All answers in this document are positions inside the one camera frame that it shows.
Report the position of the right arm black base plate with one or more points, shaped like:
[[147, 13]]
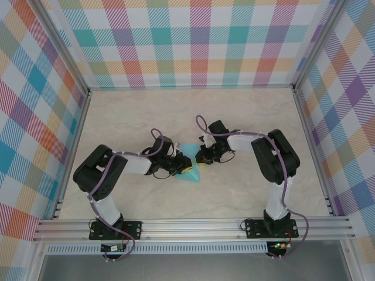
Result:
[[252, 231]]

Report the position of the teal cloth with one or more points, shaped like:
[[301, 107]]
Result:
[[190, 150]]

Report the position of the aluminium side rail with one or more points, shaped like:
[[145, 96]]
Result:
[[315, 152], [71, 155]]

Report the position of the aluminium upright post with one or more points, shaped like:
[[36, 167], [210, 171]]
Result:
[[322, 42], [58, 44]]

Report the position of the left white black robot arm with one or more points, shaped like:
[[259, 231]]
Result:
[[108, 207]]

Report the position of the wide aluminium frame beam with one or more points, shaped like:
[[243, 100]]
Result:
[[190, 229]]

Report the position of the thin aluminium frame rail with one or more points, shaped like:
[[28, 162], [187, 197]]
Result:
[[190, 87]]

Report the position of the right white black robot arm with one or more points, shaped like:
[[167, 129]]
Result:
[[276, 202]]

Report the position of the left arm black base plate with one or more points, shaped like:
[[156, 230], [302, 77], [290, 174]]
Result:
[[134, 229]]

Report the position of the grey metal sheet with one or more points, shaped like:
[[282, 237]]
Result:
[[190, 267]]

